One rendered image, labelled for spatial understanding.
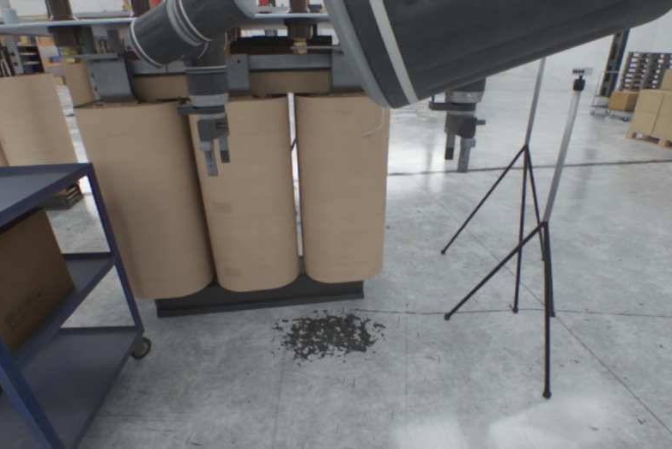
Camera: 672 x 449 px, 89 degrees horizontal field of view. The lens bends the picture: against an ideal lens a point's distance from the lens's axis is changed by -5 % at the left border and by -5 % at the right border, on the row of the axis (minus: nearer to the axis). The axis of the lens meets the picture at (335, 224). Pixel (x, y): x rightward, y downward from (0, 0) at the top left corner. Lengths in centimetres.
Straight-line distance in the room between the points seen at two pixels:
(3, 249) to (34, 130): 252
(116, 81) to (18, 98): 218
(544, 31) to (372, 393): 145
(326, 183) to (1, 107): 285
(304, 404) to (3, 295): 105
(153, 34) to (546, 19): 76
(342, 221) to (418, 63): 139
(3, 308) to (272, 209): 95
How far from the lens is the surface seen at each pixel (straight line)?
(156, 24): 91
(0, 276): 132
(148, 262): 181
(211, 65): 105
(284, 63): 156
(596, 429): 176
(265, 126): 150
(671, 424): 194
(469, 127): 106
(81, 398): 170
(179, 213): 169
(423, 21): 28
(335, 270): 177
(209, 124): 105
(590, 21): 33
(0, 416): 182
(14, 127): 378
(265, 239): 166
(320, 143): 153
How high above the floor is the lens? 125
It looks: 26 degrees down
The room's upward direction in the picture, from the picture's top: 1 degrees counter-clockwise
